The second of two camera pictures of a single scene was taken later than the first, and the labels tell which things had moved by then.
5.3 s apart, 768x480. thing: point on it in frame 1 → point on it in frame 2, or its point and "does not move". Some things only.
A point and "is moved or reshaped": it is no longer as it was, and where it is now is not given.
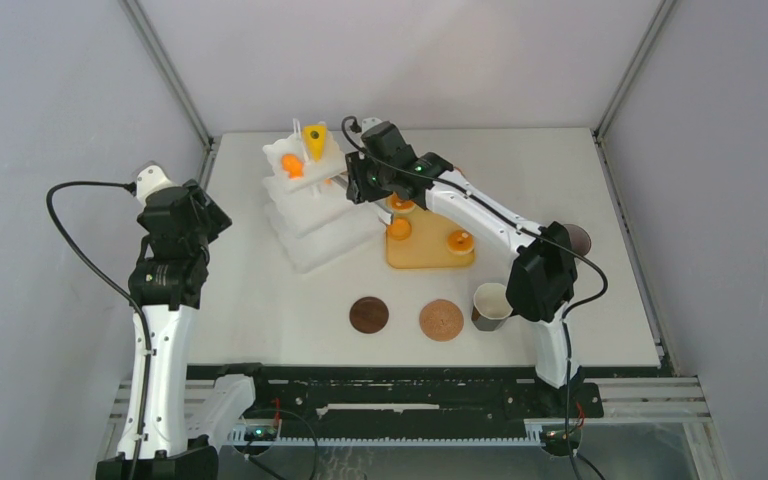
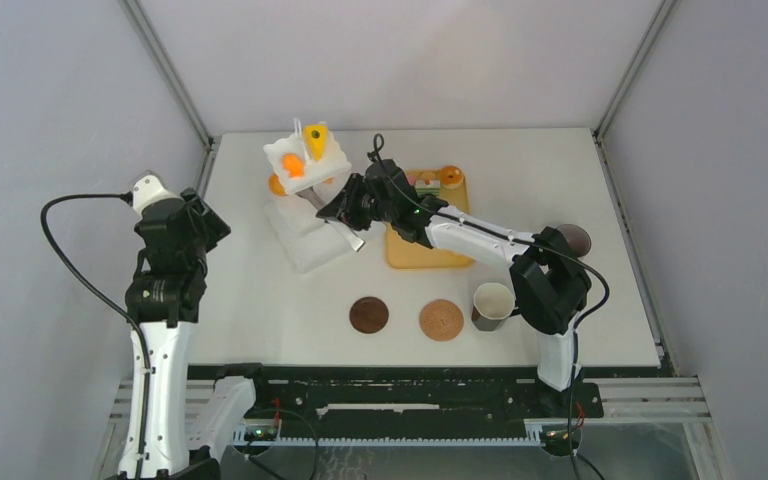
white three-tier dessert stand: x=308 y=206 does not move
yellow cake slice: x=315 y=135 does not move
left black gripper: x=215 y=220 does not move
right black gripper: x=359 y=190 → x=339 y=210
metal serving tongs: x=385 y=212 is moved or reshaped
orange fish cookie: x=291 y=164 does not move
